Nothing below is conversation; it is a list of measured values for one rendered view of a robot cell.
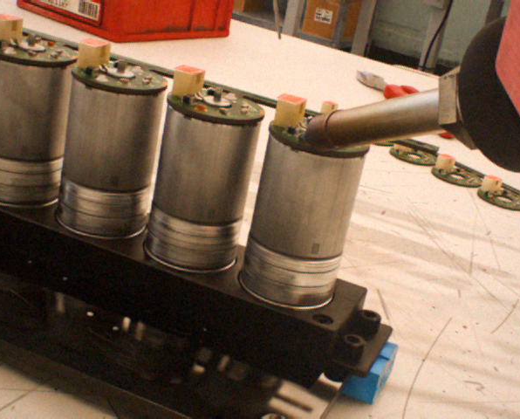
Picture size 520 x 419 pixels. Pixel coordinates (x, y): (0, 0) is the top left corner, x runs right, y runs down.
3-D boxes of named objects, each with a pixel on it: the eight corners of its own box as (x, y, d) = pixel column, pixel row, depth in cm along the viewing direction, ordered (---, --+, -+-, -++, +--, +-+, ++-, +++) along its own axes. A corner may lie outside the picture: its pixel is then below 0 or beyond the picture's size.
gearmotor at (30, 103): (23, 243, 24) (42, 62, 22) (-48, 216, 25) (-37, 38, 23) (74, 219, 26) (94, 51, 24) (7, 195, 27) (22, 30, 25)
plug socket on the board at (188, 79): (197, 102, 22) (201, 76, 21) (167, 93, 22) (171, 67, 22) (210, 98, 22) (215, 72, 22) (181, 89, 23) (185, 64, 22)
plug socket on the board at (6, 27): (11, 47, 23) (13, 23, 23) (-15, 39, 24) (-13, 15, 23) (30, 44, 24) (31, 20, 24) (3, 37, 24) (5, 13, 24)
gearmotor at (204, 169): (206, 312, 22) (242, 121, 20) (123, 281, 23) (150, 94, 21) (243, 279, 24) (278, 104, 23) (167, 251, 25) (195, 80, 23)
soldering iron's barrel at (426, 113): (290, 168, 19) (480, 142, 13) (290, 97, 19) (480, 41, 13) (346, 169, 20) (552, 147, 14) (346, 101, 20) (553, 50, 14)
